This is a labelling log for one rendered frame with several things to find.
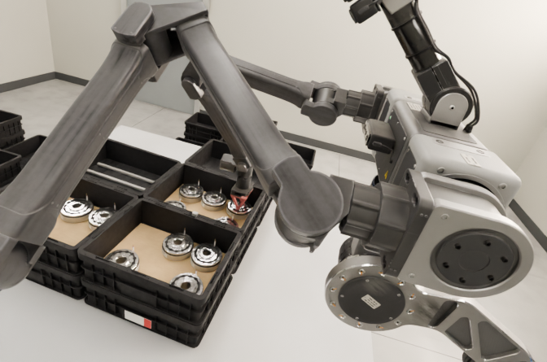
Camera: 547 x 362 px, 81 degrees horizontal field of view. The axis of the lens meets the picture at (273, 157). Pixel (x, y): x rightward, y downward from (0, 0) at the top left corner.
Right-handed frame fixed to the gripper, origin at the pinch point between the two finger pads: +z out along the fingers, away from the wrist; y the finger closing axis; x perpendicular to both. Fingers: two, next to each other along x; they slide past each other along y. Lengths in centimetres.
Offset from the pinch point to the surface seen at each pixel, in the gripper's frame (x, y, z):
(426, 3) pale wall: 81, -280, -98
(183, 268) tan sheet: -5.1, 36.5, 4.4
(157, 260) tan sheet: -14.3, 37.2, 4.2
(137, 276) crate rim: -11, 52, -5
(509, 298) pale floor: 187, -111, 90
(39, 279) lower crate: -47, 52, 13
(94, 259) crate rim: -24, 52, -6
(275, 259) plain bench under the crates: 20.2, 5.1, 17.6
